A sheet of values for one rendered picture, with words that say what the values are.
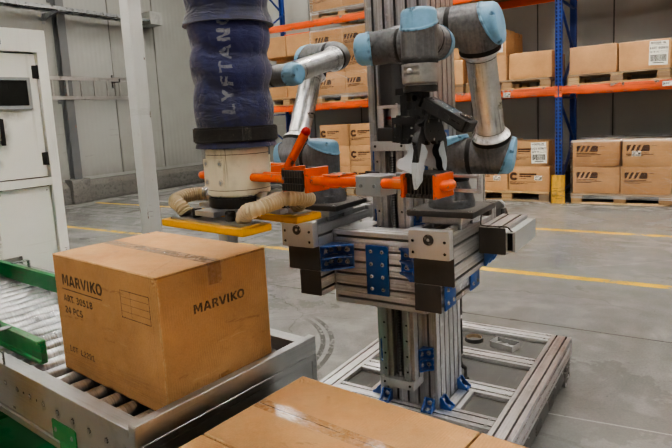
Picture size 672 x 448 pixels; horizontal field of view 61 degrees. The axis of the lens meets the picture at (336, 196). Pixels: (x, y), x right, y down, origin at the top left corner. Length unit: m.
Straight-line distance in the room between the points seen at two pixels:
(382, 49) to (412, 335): 1.19
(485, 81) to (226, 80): 0.72
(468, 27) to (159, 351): 1.21
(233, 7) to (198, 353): 0.96
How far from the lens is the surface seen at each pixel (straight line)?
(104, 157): 12.25
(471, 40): 1.64
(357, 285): 2.09
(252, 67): 1.51
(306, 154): 2.11
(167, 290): 1.64
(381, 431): 1.59
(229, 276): 1.77
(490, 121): 1.76
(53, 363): 2.33
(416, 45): 1.18
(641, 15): 9.77
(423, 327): 2.23
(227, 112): 1.48
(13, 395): 2.26
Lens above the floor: 1.35
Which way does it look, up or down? 8 degrees down
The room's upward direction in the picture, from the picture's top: 3 degrees counter-clockwise
